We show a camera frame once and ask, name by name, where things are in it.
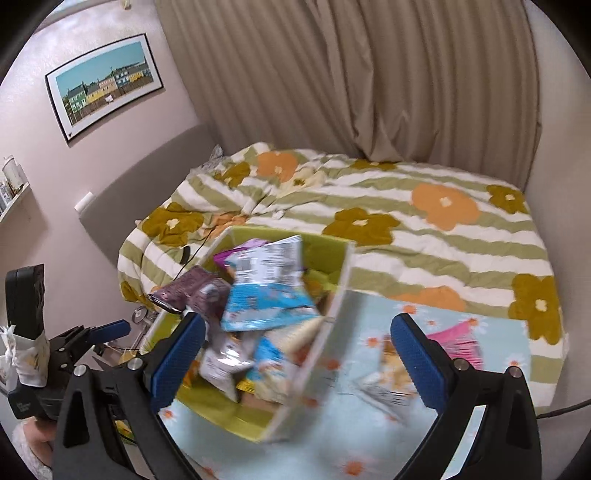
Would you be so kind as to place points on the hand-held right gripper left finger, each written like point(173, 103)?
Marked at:
point(178, 362)

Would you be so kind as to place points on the cream snack packet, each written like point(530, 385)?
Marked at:
point(295, 333)

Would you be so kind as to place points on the white wall socket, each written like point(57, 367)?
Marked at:
point(84, 202)

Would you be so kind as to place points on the framed wall picture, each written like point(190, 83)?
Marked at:
point(101, 85)

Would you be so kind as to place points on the pink and white snack packet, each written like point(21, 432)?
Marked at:
point(457, 344)

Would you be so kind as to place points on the person's left hand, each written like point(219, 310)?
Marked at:
point(39, 443)

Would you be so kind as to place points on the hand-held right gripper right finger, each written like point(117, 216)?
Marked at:
point(418, 357)

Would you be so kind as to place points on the beige snack packet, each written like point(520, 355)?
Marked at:
point(388, 364)

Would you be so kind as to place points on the white jar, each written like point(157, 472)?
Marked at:
point(13, 171)

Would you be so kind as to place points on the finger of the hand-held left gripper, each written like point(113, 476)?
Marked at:
point(108, 355)
point(115, 328)

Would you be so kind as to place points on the silver white snack packet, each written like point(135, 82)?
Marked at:
point(221, 367)

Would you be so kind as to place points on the grey headboard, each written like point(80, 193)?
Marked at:
point(138, 184)

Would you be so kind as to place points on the white and blue snack packet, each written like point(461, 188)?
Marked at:
point(268, 267)

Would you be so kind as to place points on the green cardboard box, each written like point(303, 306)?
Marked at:
point(323, 254)

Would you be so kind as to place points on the white wall shelf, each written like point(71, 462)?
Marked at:
point(14, 203)

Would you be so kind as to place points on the light blue daisy cloth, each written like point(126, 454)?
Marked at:
point(351, 443)

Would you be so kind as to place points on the white floral cloth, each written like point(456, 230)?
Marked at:
point(27, 360)

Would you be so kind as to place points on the chrome metal frame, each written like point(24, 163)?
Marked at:
point(138, 316)

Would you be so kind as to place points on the crumpled clear plastic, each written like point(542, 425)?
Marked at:
point(214, 156)

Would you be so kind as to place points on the dark brown snack packet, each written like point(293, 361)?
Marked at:
point(194, 288)

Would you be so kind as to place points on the purple snack packet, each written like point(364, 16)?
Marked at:
point(226, 257)

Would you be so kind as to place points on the green striped floral blanket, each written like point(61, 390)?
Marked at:
point(415, 258)

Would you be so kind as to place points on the beige curtain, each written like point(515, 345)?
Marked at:
point(369, 69)

